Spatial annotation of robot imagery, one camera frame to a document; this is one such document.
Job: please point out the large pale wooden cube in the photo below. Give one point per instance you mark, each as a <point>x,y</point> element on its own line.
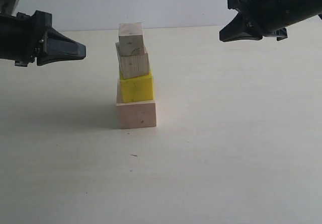
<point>135,114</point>

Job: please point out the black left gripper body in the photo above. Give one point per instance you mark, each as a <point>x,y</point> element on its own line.
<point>23,36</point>

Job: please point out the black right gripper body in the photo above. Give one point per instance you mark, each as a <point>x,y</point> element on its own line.
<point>273,16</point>

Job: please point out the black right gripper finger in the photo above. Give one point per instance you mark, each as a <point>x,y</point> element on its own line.
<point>239,29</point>
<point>247,8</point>

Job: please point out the yellow cube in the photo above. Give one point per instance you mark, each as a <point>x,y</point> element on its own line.
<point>137,89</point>

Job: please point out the small wooden cube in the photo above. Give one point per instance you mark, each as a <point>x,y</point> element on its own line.
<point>131,39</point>

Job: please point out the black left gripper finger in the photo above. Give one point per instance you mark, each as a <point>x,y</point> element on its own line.
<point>56,47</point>

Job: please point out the medium brown wooden cube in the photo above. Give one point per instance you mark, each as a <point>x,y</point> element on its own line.
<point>133,66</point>

